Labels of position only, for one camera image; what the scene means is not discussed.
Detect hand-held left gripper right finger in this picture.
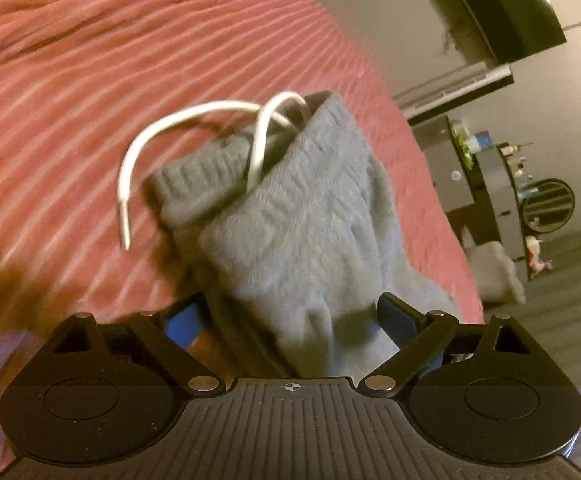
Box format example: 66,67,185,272
358,292,526,397

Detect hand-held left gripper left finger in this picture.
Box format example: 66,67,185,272
50,294,224,397

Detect grey drawstring pants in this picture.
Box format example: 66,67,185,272
118,90,462,379

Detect white upholstered chair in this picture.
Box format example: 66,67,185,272
461,227,527,305

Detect pink soft toy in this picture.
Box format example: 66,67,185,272
525,236,554,273

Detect grey green curtain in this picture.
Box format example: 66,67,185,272
451,215,581,467

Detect grey desk with drawers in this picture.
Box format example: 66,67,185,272
471,142,539,281

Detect green packet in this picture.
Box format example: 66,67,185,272
451,132,473,168

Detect round black ribbed mirror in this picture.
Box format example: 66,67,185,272
522,178,577,234

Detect pink ribbed blanket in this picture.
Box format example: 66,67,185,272
0,0,486,480

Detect white door frame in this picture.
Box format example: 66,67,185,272
395,62,514,123

